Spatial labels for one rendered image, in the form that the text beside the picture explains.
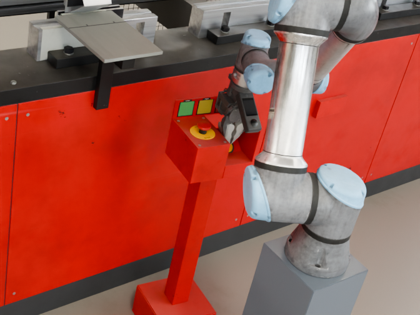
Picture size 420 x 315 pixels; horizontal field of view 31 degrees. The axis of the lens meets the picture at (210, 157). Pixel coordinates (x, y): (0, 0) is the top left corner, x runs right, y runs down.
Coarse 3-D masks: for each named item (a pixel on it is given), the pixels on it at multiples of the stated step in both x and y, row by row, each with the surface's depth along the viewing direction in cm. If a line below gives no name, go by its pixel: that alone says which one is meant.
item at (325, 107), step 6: (336, 96) 287; (342, 96) 288; (318, 102) 281; (324, 102) 282; (330, 102) 284; (336, 102) 287; (342, 102) 289; (318, 108) 282; (324, 108) 284; (330, 108) 286; (336, 108) 289; (342, 108) 291; (312, 114) 285; (318, 114) 283; (324, 114) 286; (330, 114) 288
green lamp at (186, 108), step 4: (180, 104) 216; (184, 104) 216; (188, 104) 217; (192, 104) 218; (180, 108) 216; (184, 108) 217; (188, 108) 218; (192, 108) 219; (180, 112) 217; (184, 112) 218; (188, 112) 219
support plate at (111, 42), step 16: (64, 16) 208; (80, 16) 210; (96, 16) 212; (112, 16) 214; (80, 32) 201; (96, 32) 203; (112, 32) 205; (128, 32) 207; (96, 48) 196; (112, 48) 198; (128, 48) 199; (144, 48) 201
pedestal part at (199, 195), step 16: (192, 192) 227; (208, 192) 227; (192, 208) 228; (208, 208) 231; (192, 224) 231; (176, 240) 240; (192, 240) 236; (176, 256) 242; (192, 256) 240; (176, 272) 243; (192, 272) 245; (176, 288) 245
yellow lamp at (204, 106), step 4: (204, 100) 219; (208, 100) 220; (212, 100) 221; (200, 104) 219; (204, 104) 220; (208, 104) 221; (200, 108) 220; (204, 108) 221; (208, 108) 222; (200, 112) 221; (204, 112) 222; (208, 112) 223
